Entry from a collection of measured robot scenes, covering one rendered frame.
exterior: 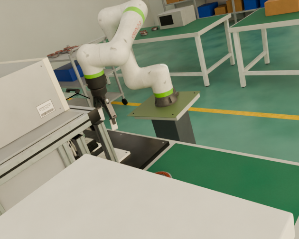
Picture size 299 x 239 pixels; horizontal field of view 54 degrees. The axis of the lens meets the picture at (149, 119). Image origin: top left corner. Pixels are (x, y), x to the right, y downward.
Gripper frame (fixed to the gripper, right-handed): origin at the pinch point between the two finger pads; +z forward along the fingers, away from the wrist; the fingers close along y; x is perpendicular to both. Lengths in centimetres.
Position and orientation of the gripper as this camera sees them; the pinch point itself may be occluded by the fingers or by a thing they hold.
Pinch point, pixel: (107, 123)
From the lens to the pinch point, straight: 147.2
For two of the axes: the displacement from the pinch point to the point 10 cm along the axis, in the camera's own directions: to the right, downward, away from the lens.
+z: 1.7, 8.5, 4.9
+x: -8.0, 4.1, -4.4
